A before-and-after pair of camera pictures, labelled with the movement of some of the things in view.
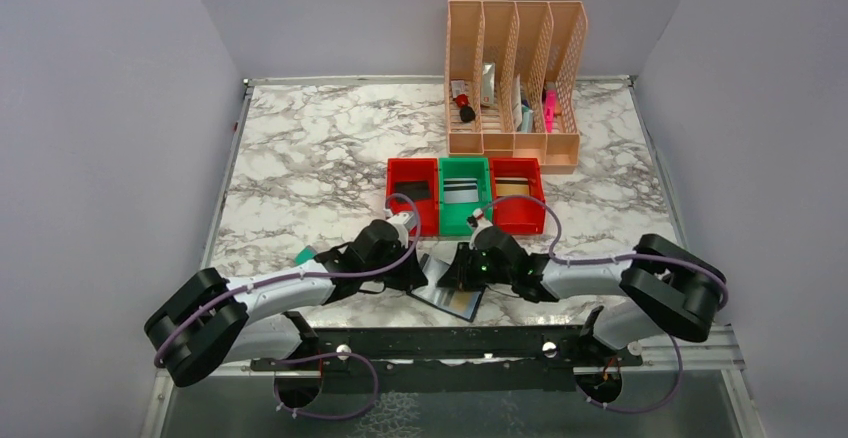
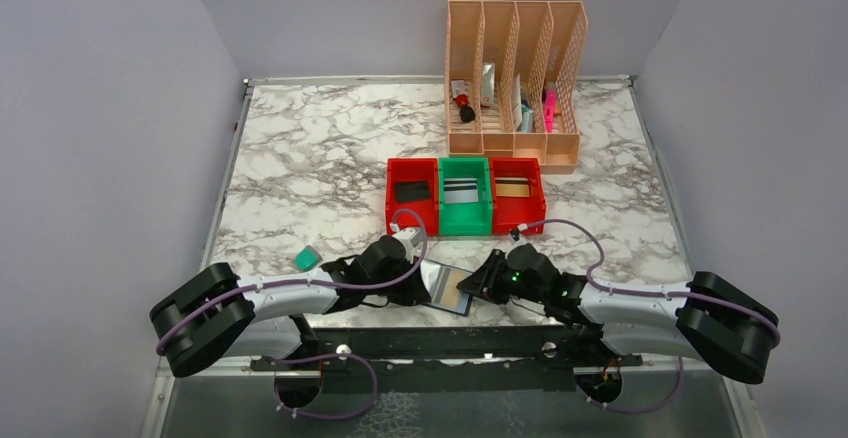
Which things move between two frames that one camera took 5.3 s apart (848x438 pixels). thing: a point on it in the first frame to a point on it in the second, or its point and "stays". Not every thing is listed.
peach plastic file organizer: (513, 78) stays
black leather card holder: (457, 301) stays
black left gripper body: (408, 265) to (411, 279)
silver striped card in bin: (460, 190) stays
